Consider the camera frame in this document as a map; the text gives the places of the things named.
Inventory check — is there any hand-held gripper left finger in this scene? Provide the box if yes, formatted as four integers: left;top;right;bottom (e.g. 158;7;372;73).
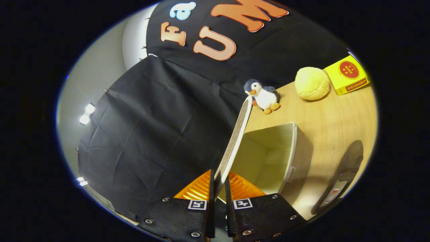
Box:
136;169;215;242

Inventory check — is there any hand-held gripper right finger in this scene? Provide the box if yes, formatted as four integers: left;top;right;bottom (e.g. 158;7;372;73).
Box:
224;171;308;242

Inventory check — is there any brown fabric storage box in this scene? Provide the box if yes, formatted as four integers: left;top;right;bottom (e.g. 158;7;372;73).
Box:
214;96;314;206

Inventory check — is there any brown fuzzy shoe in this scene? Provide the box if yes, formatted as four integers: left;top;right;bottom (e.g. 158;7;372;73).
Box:
311;139;364;215

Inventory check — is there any penguin plush toy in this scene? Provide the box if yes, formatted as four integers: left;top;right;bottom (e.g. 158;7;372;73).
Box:
244;79;281;115

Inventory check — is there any yellow bun plush toy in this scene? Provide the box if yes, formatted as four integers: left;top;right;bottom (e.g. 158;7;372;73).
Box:
295;67;331;101

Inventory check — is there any row of small cloth clips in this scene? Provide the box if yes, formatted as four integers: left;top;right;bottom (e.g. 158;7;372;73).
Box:
104;15;150;93

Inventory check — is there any yellow book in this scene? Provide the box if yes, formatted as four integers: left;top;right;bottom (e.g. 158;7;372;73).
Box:
324;55;371;96

